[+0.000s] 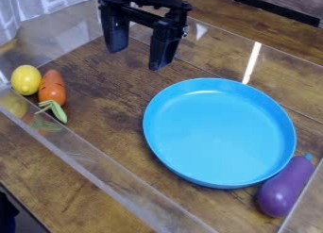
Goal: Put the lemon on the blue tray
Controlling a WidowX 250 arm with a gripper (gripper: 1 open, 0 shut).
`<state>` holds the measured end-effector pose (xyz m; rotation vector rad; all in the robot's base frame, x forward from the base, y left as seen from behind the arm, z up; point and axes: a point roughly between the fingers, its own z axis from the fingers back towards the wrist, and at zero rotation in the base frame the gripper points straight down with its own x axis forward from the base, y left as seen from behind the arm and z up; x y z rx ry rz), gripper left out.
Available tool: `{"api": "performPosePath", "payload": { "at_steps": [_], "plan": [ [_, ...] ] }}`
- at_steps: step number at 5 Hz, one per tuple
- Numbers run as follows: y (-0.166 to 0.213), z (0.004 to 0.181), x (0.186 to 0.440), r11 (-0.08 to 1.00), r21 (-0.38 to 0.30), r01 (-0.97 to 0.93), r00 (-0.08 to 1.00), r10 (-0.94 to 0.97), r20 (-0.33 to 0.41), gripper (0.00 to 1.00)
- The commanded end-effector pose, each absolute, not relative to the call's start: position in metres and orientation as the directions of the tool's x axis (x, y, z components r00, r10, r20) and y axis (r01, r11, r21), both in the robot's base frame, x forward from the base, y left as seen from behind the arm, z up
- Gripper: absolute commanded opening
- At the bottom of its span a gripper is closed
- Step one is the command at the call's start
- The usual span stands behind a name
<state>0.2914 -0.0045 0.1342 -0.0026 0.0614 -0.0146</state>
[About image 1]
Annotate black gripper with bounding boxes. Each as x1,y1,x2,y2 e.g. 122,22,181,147
97,0,191,71

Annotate orange toy carrot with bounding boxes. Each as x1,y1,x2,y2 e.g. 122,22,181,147
37,69,68,123

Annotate yellow toy lemon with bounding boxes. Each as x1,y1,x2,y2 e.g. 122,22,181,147
10,65,41,95

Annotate blue round tray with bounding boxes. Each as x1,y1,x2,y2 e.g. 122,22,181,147
142,78,296,189

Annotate purple toy eggplant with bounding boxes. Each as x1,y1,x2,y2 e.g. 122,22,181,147
257,153,313,217

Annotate clear acrylic enclosure wall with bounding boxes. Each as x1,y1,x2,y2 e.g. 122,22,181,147
0,0,323,233

